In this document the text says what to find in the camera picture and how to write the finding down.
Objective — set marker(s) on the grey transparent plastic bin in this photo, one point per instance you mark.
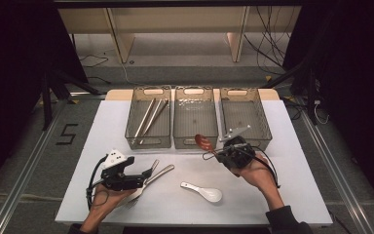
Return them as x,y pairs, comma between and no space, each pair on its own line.
194,126
259,126
164,130

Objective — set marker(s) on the brown wooden spoon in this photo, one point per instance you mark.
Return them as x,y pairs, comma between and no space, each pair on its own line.
203,141

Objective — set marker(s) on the white chopstick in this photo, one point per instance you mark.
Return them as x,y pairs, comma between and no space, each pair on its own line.
146,117
152,117

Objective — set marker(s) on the person's right hand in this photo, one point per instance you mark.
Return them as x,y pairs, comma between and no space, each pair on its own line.
259,174

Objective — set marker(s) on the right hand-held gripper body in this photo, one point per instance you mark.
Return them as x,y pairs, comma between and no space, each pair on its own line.
237,154

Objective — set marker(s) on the white table sheet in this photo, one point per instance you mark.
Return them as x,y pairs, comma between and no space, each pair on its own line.
175,211

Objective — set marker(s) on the black metal stand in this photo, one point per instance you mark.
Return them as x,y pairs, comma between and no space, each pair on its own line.
47,104
311,97

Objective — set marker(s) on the white ceramic spoon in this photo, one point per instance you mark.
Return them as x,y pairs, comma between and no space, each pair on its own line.
212,194

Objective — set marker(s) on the brown wooden chopstick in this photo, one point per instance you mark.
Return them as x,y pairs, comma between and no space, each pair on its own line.
156,115
161,109

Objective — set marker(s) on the black curtain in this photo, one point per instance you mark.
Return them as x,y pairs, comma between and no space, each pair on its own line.
13,48
354,65

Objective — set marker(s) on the metal fork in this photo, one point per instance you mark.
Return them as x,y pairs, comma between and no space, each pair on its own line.
155,164

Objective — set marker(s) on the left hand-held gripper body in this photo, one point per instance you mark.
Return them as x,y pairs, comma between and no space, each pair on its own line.
120,180

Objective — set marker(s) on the aluminium floor rail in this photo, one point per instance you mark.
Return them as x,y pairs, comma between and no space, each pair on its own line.
337,182
22,185

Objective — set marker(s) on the metal table knife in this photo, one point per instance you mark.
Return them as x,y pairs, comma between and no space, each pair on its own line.
164,172

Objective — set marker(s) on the person's left hand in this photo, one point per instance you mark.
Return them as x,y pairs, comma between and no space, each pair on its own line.
107,200

